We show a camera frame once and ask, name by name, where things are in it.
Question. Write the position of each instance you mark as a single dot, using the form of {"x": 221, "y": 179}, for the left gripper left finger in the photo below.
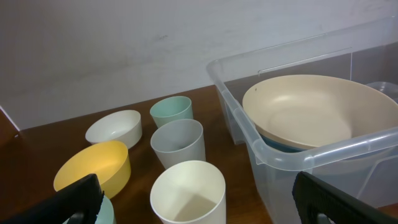
{"x": 79, "y": 202}

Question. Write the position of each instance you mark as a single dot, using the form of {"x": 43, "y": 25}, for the mint green cup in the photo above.
{"x": 171, "y": 109}

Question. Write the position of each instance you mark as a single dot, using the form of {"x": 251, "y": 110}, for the dark blue plate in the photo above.
{"x": 279, "y": 146}

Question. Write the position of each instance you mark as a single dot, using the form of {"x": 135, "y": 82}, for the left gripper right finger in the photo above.
{"x": 319, "y": 202}

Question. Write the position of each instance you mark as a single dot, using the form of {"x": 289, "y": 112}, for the cream white cup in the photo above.
{"x": 190, "y": 192}

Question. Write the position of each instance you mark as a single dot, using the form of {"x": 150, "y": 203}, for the yellow small bowl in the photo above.
{"x": 108, "y": 160}

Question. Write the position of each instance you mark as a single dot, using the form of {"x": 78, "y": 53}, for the beige plate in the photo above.
{"x": 309, "y": 111}

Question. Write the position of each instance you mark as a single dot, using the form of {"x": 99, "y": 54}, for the mint green small bowl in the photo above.
{"x": 106, "y": 213}

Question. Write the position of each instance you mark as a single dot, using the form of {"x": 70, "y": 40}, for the clear plastic storage bin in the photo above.
{"x": 364, "y": 167}

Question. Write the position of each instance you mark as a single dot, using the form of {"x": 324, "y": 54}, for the white small bowl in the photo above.
{"x": 124, "y": 126}

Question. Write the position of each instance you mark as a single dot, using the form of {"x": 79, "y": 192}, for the grey cup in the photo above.
{"x": 179, "y": 141}

